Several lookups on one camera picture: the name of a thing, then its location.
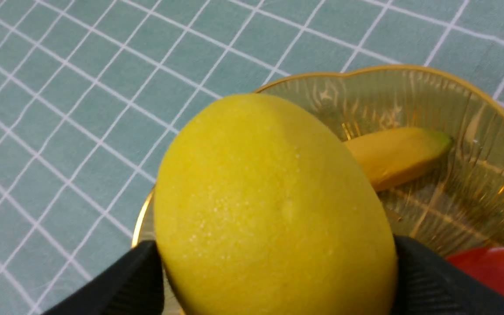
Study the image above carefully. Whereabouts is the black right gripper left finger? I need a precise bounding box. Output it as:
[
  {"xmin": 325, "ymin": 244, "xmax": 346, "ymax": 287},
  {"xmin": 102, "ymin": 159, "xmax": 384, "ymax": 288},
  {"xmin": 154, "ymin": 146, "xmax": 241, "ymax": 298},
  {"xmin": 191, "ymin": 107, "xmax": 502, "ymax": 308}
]
[{"xmin": 45, "ymin": 241, "xmax": 165, "ymax": 315}]

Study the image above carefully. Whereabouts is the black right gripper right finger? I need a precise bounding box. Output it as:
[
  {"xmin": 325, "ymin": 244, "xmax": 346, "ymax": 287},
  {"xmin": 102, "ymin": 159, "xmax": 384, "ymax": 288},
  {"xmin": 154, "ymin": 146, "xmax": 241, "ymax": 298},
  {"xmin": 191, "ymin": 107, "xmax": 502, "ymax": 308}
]
[{"xmin": 391, "ymin": 235, "xmax": 504, "ymax": 315}]

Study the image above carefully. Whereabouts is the yellow lemon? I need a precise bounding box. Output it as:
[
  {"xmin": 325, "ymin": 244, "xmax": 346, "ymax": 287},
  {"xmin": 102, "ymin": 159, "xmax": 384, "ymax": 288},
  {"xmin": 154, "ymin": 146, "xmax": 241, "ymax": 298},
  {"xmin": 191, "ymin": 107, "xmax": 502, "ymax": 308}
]
[{"xmin": 154, "ymin": 94, "xmax": 398, "ymax": 315}]

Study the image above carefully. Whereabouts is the amber glass fruit bowl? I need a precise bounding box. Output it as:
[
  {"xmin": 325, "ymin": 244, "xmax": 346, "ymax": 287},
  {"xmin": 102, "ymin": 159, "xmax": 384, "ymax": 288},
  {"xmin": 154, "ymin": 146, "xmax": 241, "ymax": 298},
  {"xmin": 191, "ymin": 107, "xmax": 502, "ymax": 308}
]
[{"xmin": 131, "ymin": 65, "xmax": 504, "ymax": 315}]

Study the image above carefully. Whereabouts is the red apple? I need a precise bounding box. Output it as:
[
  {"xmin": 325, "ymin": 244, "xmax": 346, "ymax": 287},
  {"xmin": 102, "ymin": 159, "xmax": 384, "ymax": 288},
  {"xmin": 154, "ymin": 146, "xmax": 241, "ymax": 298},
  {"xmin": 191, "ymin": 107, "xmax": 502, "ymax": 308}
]
[{"xmin": 447, "ymin": 247, "xmax": 504, "ymax": 296}]

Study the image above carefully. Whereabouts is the yellow banana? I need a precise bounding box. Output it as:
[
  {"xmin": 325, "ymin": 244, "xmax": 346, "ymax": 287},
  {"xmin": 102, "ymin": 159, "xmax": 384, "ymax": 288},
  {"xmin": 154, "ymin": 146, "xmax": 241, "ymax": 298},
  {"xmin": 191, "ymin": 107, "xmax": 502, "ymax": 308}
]
[{"xmin": 343, "ymin": 127, "xmax": 453, "ymax": 192}]

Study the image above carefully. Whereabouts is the green checkered tablecloth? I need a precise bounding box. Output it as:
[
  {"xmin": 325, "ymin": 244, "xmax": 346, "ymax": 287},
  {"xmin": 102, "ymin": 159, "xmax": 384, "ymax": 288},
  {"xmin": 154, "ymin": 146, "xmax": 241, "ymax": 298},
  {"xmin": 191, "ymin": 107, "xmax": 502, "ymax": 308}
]
[{"xmin": 0, "ymin": 0, "xmax": 504, "ymax": 315}]

